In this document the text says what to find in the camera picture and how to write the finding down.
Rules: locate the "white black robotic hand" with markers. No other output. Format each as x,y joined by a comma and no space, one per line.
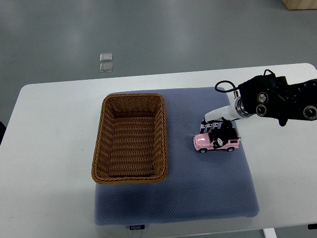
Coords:
219,121

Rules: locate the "pink toy car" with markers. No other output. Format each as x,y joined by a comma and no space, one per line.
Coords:
208,142

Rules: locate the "brown wicker basket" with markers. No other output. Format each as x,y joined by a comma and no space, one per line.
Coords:
131,144

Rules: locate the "blue grey cushion mat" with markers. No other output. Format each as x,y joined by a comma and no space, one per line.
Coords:
210,185

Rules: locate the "white table leg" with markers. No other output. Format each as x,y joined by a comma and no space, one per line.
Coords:
269,233

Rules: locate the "upper metal floor plate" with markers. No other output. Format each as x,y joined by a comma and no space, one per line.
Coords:
106,57

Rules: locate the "black label tag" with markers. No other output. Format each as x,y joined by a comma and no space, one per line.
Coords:
137,227

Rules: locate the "wooden box corner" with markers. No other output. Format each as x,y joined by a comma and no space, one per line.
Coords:
300,4

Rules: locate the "black object at left edge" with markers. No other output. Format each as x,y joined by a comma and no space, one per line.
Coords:
2,131

